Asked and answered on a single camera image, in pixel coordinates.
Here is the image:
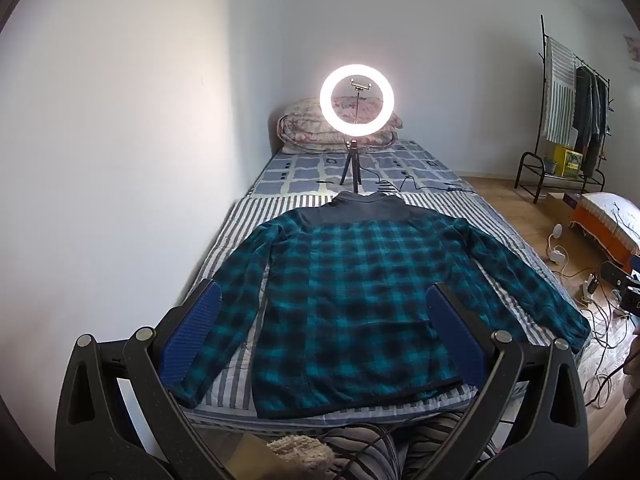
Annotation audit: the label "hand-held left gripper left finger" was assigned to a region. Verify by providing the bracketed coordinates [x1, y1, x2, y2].
[54, 277, 236, 480]

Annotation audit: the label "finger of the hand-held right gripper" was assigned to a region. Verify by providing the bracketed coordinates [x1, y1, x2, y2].
[600, 260, 628, 288]

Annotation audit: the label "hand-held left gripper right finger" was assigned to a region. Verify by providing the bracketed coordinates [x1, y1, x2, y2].
[425, 281, 588, 480]

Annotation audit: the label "teal plaid fleece jacket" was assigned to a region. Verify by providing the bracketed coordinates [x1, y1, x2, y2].
[172, 191, 592, 420]

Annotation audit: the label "dark hanging clothes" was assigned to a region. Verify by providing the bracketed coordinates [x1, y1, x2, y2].
[572, 62, 608, 176]

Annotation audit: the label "black clothes rack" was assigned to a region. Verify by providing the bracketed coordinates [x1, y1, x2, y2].
[515, 14, 613, 204]

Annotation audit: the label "white power strip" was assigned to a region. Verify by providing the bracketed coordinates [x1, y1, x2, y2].
[580, 272, 601, 303]

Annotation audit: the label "blue white striped blanket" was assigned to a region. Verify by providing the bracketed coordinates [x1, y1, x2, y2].
[180, 192, 583, 431]

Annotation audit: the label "orange stool with white cover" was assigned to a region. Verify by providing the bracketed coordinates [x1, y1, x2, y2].
[570, 191, 640, 273]

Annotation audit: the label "white round floor device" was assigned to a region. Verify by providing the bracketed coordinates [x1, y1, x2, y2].
[547, 224, 566, 261]

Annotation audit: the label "cardboard box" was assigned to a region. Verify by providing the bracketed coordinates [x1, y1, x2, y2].
[545, 192, 583, 223]

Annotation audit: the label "yellow box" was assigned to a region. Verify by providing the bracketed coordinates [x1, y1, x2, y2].
[552, 145, 584, 178]

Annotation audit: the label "person's striped pants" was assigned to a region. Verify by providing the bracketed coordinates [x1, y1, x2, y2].
[320, 410, 496, 480]

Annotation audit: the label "beige fuzzy slipper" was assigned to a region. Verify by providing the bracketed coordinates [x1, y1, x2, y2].
[265, 435, 336, 480]

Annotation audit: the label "striped hanging cloth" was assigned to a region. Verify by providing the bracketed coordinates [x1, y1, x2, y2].
[542, 36, 578, 145]

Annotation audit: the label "blue patterned bed sheet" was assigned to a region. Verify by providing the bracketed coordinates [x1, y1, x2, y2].
[247, 137, 476, 198]

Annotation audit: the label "folded floral quilt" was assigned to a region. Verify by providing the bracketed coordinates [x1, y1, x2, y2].
[276, 96, 404, 155]

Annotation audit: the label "tangle of floor cables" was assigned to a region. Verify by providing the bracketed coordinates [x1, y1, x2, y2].
[550, 245, 640, 409]

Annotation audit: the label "black ring light cable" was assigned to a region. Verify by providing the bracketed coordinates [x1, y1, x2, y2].
[320, 170, 476, 195]

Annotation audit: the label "white ring light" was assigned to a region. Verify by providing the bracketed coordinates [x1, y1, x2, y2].
[320, 64, 394, 140]

